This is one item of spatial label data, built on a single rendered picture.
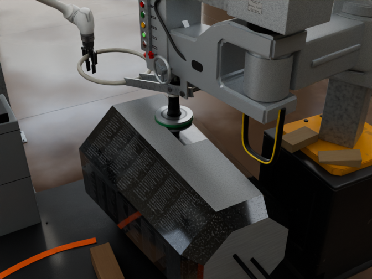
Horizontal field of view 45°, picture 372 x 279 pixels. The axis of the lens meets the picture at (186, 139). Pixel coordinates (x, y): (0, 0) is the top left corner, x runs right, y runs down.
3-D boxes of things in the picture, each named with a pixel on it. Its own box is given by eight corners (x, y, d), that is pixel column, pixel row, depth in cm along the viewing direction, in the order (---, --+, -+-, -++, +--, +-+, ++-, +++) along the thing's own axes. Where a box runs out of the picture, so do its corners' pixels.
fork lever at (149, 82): (216, 89, 231) (214, 79, 230) (186, 99, 221) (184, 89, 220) (146, 78, 286) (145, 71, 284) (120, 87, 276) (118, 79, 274)
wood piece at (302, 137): (303, 133, 250) (304, 125, 247) (317, 141, 243) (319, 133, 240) (277, 144, 240) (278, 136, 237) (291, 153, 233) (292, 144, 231)
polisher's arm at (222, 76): (294, 132, 197) (310, 23, 171) (256, 150, 186) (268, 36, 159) (191, 77, 247) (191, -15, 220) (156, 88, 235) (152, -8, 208)
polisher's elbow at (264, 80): (264, 78, 200) (268, 36, 190) (298, 94, 187) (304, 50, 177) (232, 90, 191) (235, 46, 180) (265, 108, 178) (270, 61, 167)
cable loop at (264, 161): (278, 171, 201) (287, 108, 184) (273, 174, 199) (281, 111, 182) (243, 148, 216) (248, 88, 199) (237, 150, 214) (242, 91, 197)
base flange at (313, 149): (340, 113, 277) (342, 106, 275) (406, 153, 240) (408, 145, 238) (275, 132, 258) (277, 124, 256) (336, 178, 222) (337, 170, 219)
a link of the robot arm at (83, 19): (98, 32, 293) (89, 26, 302) (96, 9, 284) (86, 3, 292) (82, 36, 288) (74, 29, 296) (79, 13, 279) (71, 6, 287)
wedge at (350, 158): (357, 156, 231) (360, 148, 228) (360, 168, 222) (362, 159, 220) (318, 152, 234) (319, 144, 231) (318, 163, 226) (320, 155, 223)
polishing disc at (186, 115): (164, 128, 243) (164, 126, 242) (149, 111, 259) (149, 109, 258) (199, 119, 251) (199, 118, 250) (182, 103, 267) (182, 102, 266)
